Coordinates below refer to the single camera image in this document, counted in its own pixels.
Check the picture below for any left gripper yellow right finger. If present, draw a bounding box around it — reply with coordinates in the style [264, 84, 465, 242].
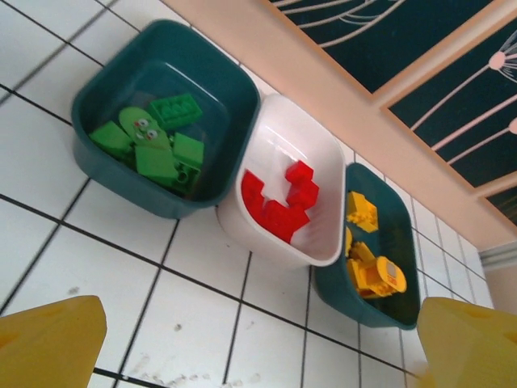
[415, 297, 517, 388]

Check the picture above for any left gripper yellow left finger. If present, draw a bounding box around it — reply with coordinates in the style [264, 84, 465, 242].
[0, 295, 108, 388]

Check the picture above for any round yellow lego piece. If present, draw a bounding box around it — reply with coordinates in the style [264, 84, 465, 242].
[375, 256, 408, 294]

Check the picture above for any teal plastic bin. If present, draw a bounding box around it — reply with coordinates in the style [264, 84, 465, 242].
[313, 162, 423, 331]
[70, 19, 262, 221]

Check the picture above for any long yellow lego brick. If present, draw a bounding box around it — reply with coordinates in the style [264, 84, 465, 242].
[347, 212, 380, 234]

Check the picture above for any green lego roof piece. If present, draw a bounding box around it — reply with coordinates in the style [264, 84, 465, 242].
[88, 122, 134, 159]

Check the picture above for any long red lego brick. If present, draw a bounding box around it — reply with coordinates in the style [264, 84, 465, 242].
[278, 204, 311, 244]

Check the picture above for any green lego face piece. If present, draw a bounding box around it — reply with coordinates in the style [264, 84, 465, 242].
[117, 107, 173, 151]

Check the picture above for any square green lego brick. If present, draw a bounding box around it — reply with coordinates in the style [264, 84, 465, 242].
[172, 133, 205, 167]

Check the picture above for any long green lego brick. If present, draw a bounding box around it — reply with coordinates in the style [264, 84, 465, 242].
[147, 93, 203, 131]

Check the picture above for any white plastic bin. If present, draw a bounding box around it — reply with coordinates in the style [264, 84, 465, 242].
[216, 93, 347, 268]

